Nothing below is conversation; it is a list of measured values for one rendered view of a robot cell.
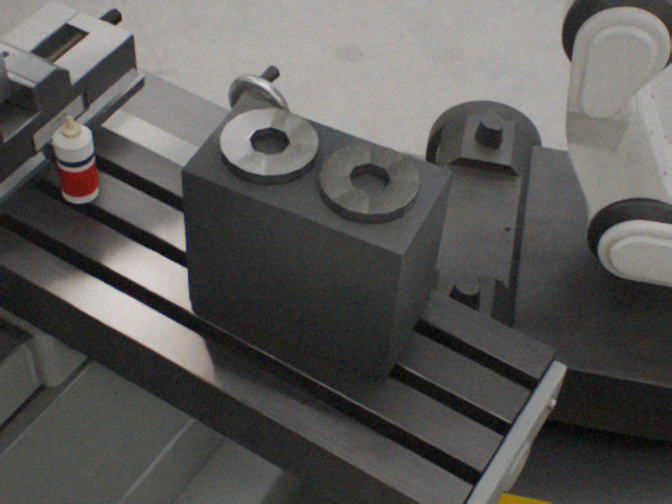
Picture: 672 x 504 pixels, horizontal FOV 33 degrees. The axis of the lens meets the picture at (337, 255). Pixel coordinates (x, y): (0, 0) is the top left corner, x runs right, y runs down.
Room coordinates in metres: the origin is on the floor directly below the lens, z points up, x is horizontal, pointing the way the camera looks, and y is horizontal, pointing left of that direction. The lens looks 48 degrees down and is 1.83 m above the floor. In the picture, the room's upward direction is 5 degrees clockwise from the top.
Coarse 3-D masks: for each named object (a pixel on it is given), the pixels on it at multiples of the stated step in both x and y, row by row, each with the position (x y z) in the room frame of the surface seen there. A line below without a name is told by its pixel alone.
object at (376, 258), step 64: (256, 128) 0.78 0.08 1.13; (320, 128) 0.80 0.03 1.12; (192, 192) 0.72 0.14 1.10; (256, 192) 0.71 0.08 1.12; (320, 192) 0.71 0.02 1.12; (384, 192) 0.71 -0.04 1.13; (448, 192) 0.75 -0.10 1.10; (192, 256) 0.72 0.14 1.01; (256, 256) 0.70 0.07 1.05; (320, 256) 0.67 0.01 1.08; (384, 256) 0.65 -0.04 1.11; (256, 320) 0.70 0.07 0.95; (320, 320) 0.67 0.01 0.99; (384, 320) 0.65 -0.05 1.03
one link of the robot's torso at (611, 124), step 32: (608, 32) 1.10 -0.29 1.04; (640, 32) 1.09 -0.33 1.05; (576, 64) 1.11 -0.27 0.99; (608, 64) 1.09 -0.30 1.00; (640, 64) 1.09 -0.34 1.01; (576, 96) 1.11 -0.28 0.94; (608, 96) 1.09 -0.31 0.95; (640, 96) 1.15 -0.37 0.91; (576, 128) 1.12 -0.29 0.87; (608, 128) 1.11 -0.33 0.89; (640, 128) 1.13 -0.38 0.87; (576, 160) 1.14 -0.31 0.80; (608, 160) 1.14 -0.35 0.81; (640, 160) 1.13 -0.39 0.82; (608, 192) 1.14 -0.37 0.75; (640, 192) 1.13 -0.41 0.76; (608, 224) 1.11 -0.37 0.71
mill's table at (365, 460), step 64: (128, 192) 0.88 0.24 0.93; (0, 256) 0.77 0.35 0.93; (64, 256) 0.79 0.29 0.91; (128, 256) 0.78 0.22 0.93; (64, 320) 0.72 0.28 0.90; (128, 320) 0.70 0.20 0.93; (192, 320) 0.71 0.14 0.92; (448, 320) 0.73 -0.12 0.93; (192, 384) 0.64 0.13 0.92; (256, 384) 0.63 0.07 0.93; (320, 384) 0.64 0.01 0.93; (384, 384) 0.65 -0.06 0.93; (448, 384) 0.65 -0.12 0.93; (512, 384) 0.66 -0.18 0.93; (256, 448) 0.60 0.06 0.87; (320, 448) 0.57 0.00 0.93; (384, 448) 0.57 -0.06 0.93; (448, 448) 0.58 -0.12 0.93; (512, 448) 0.59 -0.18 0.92
